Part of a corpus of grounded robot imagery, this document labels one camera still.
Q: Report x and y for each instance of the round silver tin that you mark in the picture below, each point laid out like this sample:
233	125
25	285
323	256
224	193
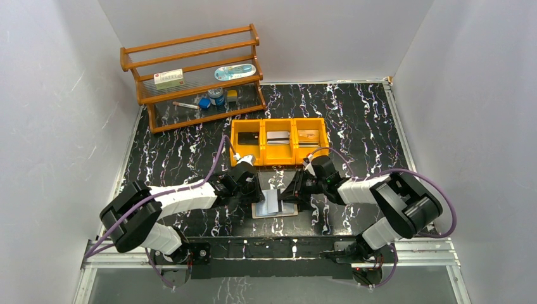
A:
216	96

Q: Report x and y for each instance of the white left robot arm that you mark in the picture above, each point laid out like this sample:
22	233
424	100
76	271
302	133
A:
132	218

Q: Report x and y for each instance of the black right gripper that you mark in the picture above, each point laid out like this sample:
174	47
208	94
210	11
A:
289	194

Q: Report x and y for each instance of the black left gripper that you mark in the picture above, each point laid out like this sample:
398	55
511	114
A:
253	187

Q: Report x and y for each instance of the wooden shelf rack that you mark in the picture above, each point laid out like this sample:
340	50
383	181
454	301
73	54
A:
198	56

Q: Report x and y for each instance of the gold credit card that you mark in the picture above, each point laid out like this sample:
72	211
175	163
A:
308	138

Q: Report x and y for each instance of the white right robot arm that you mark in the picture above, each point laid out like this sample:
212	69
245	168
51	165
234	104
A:
406	204

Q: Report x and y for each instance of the yellow three-compartment plastic bin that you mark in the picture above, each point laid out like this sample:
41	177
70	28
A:
270	155

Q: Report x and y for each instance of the black credit card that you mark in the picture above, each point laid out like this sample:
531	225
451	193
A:
248	138

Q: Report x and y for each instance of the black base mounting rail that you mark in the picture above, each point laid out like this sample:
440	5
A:
274	257

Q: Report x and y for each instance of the white medicine box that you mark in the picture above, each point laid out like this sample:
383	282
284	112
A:
169	79

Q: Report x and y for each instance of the blue small container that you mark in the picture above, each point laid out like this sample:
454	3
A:
204	103

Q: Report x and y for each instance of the silver credit card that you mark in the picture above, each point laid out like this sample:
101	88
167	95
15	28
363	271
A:
278	137

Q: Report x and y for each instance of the yellow small box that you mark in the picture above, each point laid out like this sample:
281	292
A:
232	96

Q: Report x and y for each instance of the oval blue blister pack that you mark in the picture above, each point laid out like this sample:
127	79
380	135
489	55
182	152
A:
232	72

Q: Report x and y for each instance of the white tube stick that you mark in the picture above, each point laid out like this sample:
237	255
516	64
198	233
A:
185	105

